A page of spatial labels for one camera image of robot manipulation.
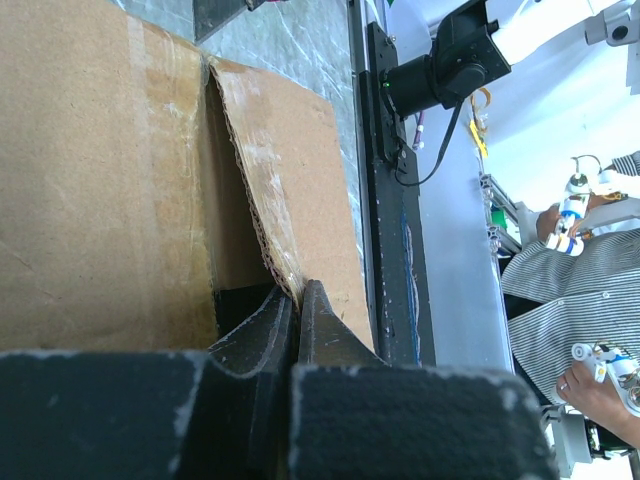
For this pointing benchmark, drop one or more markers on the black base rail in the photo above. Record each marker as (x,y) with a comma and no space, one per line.
(394,259)

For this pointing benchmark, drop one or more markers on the white teleoperation handle device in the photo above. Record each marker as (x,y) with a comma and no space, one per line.
(609,361)

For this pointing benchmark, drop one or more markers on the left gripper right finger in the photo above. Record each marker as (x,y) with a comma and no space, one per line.
(355,417)

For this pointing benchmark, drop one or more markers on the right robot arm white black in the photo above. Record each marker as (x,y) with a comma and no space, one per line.
(474,45)

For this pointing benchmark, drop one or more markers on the person in striped shirt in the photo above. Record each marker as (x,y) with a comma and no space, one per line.
(554,300)

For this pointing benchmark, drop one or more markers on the brown cardboard express box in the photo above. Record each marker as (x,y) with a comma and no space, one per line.
(141,175)

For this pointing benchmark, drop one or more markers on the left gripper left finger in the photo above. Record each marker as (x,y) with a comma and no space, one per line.
(194,414)

